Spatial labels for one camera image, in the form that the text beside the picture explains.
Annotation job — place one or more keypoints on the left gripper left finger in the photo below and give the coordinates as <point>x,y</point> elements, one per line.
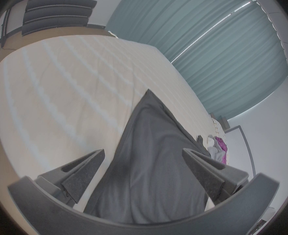
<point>82,170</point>

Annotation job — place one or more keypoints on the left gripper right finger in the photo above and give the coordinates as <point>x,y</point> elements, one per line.
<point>207,172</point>

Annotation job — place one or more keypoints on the black T-shirt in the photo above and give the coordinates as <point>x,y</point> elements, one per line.
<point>153,168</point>

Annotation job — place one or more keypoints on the bed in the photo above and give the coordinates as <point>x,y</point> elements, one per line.
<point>60,94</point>

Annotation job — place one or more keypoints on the grey knit garment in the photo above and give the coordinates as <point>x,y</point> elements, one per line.
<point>218,153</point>

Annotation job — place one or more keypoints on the purple satin garment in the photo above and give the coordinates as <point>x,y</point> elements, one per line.
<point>222,147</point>

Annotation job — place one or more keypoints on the white garment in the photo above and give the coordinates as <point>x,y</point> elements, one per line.
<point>210,140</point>

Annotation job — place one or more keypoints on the white printed pillow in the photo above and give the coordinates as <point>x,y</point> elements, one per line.
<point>217,126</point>

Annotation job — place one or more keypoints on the grey bedside table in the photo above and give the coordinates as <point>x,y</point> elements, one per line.
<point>223,121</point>

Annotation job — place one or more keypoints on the blue-green curtain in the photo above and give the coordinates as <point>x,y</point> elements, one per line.
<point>239,65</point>
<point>173,16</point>

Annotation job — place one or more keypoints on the black chest of drawers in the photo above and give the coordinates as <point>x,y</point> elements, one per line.
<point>58,13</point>

